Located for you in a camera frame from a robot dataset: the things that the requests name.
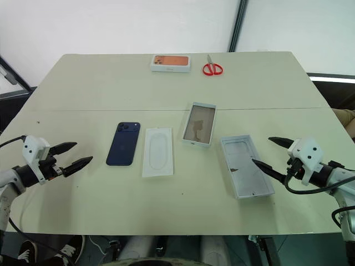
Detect grey box bottom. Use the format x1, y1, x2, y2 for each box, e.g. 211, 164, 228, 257
220, 134, 276, 200

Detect black sneaker with white laces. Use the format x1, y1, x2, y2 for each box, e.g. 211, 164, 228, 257
54, 235, 85, 266
17, 240, 38, 266

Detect orange printed phone box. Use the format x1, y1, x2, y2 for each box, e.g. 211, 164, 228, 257
150, 54, 193, 74

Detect dark blue smartphone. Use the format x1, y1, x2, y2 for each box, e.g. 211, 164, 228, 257
105, 121, 141, 167

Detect white paper tray insert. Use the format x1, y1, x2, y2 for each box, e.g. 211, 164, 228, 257
141, 126, 178, 178

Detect thin white cable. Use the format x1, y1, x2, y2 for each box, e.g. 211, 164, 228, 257
88, 235, 108, 257

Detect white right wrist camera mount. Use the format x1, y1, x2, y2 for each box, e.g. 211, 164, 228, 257
287, 137, 324, 186

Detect black metal frame bar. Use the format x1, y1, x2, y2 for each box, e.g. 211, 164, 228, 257
0, 55, 38, 98

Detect tan fabric object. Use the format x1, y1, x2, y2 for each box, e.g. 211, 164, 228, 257
332, 108, 355, 139

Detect box lid brown inside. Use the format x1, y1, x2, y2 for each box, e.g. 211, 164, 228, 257
181, 101, 217, 149

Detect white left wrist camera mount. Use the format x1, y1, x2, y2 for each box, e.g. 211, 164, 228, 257
21, 135, 52, 186

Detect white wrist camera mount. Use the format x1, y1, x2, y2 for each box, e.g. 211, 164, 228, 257
287, 137, 324, 186
21, 135, 52, 186

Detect dark window frame post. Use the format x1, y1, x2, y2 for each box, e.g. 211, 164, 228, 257
227, 0, 249, 53

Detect black metal table leg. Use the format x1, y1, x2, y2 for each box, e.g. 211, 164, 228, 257
248, 234, 280, 266

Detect red handled scissors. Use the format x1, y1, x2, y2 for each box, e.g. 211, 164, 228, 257
201, 54, 225, 77

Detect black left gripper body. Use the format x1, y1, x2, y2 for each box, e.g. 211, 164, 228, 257
38, 154, 66, 181

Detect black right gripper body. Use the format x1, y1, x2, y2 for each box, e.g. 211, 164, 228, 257
283, 156, 305, 183

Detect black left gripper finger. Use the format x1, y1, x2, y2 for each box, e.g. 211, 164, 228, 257
62, 156, 94, 178
49, 142, 78, 156

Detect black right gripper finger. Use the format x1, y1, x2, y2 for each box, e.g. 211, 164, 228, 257
251, 158, 286, 184
267, 136, 295, 150

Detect black furniture with light strip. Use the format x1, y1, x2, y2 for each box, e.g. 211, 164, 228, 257
307, 72, 355, 110

